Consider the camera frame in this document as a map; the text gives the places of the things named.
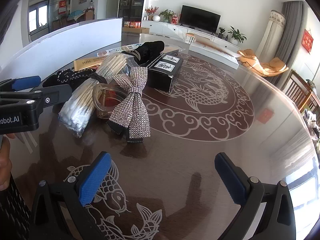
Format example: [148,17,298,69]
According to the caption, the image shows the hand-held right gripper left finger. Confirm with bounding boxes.
[28,151,112,240]

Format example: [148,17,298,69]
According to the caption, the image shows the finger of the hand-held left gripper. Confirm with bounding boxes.
[0,76,42,93]
[0,84,73,110]

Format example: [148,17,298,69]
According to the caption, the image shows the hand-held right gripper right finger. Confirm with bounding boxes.
[214,152,298,240]

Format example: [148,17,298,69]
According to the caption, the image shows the cotton swab pack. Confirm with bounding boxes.
[58,52,134,138]

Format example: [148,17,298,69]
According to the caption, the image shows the clear amber claw clip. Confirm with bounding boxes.
[92,84,125,119]

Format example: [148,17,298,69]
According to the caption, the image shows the rhinestone bow hair clip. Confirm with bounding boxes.
[106,66,152,143]

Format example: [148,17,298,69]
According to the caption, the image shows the black box with white labels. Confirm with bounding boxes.
[145,53,184,93]

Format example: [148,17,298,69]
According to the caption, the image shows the person's left hand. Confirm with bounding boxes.
[0,132,13,188]

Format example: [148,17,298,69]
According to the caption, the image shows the tan paper packet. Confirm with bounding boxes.
[73,56,108,72]

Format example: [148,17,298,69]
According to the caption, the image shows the white partition board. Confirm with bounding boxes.
[0,17,123,74]

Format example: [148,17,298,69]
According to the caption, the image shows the glass balcony door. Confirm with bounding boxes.
[27,0,72,35]

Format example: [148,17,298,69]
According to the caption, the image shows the blue and white box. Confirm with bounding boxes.
[96,44,143,57]

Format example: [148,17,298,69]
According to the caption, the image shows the teal umbrella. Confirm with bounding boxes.
[68,10,83,22]

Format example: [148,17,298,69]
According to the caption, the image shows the person's dark dotted clothing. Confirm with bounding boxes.
[0,179,32,240]

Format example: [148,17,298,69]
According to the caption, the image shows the colourful cloth pile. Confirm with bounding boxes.
[301,105,320,140]

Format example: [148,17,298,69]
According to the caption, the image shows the flat cardboard box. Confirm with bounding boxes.
[122,26,150,34]

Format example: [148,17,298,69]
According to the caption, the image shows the black velvet pouch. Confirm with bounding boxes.
[130,40,165,67]

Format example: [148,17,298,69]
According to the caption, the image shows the wooden chair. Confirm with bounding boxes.
[282,70,320,115]

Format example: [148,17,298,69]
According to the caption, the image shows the orange lounge chair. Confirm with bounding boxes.
[237,49,289,77]

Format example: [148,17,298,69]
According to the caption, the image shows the dark glass display cabinet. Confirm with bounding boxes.
[117,0,148,28]

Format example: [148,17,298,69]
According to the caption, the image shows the clear plastic packet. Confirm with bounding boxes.
[164,44,187,54]

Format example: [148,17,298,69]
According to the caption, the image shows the red flowers in vase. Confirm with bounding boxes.
[145,6,159,20]

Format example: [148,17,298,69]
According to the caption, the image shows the white television cabinet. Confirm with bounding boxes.
[141,20,240,53]

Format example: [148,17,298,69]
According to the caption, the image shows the white low bench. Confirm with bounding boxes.
[189,39,239,69]

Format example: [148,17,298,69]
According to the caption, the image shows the bushy green potted plant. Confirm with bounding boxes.
[159,9,175,23]

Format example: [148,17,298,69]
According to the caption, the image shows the leafy plant in white pot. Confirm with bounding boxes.
[228,26,247,45]

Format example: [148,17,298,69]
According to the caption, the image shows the wooden stool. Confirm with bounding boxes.
[185,32,198,44]

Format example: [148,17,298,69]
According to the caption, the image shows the grey curtain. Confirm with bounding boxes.
[269,1,304,85]

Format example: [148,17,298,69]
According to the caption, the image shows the covered standing air conditioner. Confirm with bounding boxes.
[255,10,287,60]

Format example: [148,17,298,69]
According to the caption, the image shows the black television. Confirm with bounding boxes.
[179,5,221,33]

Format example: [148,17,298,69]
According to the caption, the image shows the red wall hanging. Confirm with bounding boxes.
[301,29,314,54]

